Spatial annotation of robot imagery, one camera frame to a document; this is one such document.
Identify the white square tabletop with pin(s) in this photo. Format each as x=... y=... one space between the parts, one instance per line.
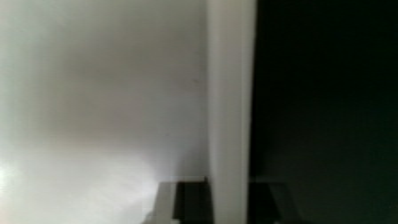
x=125 y=97

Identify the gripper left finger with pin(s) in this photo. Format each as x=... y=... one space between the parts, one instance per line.
x=182 y=202

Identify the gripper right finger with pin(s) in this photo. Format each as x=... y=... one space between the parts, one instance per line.
x=272 y=207

